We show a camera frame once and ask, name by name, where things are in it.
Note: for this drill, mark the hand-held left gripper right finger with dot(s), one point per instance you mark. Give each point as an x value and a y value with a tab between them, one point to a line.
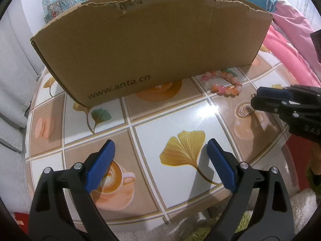
222	164

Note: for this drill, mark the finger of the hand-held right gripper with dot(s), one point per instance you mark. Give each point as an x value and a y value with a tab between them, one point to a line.
265	104
270	91

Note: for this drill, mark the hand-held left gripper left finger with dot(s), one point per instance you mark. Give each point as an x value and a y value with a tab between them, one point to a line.
100	165

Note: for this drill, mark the brown cardboard box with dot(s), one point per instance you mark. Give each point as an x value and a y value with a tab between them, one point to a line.
150	42

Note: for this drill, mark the pink blanket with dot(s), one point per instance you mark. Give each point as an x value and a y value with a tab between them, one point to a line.
288	35

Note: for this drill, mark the red object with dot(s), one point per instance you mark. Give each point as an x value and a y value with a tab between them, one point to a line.
298	155

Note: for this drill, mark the green fuzzy cloth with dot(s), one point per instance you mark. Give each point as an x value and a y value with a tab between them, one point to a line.
242	222

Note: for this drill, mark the tile patterned tablecloth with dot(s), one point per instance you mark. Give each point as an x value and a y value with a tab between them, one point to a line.
155	120

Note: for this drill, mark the red gift bag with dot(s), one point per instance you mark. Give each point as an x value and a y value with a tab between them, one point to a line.
21	218

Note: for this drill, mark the white wardrobe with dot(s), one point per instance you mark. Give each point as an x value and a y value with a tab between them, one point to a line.
12	80

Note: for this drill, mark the grey patterned cloth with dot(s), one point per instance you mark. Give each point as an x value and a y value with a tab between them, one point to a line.
54	8

